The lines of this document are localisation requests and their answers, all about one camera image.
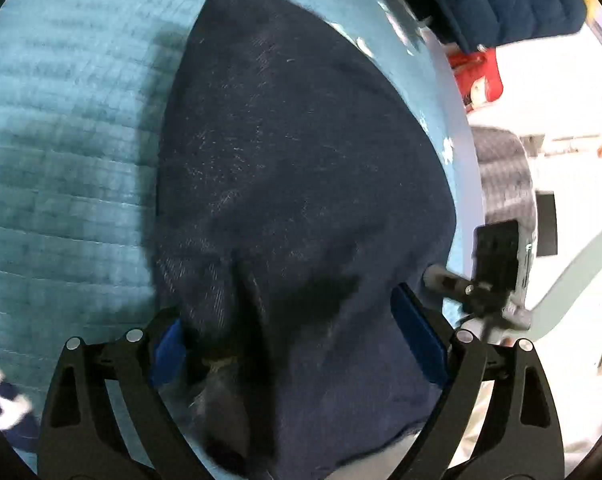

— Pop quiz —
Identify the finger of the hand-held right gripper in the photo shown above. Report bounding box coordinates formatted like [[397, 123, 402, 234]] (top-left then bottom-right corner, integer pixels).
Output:
[[424, 264, 476, 298], [458, 302, 533, 342]]

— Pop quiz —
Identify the teal quilted bed sheet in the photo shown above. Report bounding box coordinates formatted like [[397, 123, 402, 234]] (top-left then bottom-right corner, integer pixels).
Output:
[[0, 0, 482, 480]]

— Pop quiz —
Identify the red bag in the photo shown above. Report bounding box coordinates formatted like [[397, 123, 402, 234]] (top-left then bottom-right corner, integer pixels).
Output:
[[448, 47, 504, 108]]

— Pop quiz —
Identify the teal curved bed post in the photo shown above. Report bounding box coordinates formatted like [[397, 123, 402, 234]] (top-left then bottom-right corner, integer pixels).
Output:
[[526, 220, 602, 333]]

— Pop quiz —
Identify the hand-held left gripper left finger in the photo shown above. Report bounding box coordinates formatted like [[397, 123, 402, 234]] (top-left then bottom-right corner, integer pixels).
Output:
[[37, 310, 202, 480]]

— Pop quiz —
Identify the dark denim jacket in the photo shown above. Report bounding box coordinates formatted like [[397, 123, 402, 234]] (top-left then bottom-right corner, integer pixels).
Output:
[[148, 0, 459, 480]]

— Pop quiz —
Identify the navy cloth with white print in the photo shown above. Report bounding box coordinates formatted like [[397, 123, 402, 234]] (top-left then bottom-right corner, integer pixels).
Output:
[[0, 347, 40, 456]]

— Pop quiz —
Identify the white bed frame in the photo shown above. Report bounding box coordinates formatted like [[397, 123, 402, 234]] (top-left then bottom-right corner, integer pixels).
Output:
[[426, 35, 487, 341]]

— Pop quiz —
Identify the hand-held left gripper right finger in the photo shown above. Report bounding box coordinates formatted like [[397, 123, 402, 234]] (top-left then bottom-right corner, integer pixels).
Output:
[[390, 282, 566, 480]]

